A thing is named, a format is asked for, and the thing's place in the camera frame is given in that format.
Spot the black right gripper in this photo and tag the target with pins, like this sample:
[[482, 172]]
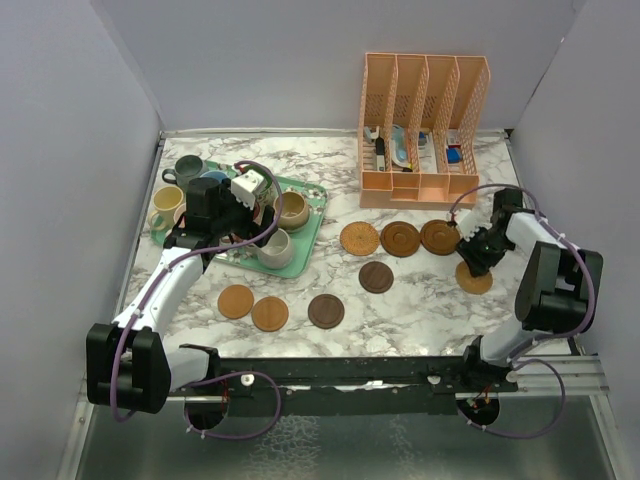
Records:
[[479, 263]]

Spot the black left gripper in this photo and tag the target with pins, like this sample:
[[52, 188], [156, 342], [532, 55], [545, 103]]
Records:
[[252, 228]]

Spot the grooved brown wooden coaster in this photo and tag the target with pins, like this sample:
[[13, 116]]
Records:
[[400, 239]]

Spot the dark walnut coaster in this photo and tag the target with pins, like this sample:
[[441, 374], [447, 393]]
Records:
[[376, 277], [326, 311]]

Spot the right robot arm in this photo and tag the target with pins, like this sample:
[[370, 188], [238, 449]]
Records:
[[558, 292]]

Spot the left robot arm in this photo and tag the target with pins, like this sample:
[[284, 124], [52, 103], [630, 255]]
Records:
[[127, 366]]

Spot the light orange wooden coaster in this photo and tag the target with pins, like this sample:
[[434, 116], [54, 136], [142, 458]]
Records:
[[235, 301]]

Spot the light blue mug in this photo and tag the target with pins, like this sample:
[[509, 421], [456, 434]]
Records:
[[219, 176]]

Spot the green floral mug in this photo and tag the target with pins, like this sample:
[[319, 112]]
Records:
[[267, 193]]

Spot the dark grey mug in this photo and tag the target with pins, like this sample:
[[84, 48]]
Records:
[[186, 168]]

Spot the pale yellow mug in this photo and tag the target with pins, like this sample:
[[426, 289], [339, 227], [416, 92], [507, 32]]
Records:
[[165, 202]]

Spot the grey white mug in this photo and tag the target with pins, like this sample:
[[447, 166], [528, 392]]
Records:
[[277, 253]]

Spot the beige ceramic mug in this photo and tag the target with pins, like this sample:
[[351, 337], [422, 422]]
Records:
[[295, 211]]

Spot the green floral tray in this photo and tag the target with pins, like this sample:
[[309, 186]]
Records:
[[303, 239]]

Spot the peach plastic desk organizer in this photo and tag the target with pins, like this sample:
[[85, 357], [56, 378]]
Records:
[[417, 122]]

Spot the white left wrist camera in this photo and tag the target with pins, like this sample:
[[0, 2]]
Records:
[[246, 186]]

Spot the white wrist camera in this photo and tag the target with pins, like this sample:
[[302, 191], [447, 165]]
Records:
[[467, 223], [246, 186]]

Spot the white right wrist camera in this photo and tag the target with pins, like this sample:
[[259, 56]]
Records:
[[467, 223]]

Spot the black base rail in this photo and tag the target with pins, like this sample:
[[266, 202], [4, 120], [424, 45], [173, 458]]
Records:
[[341, 386]]

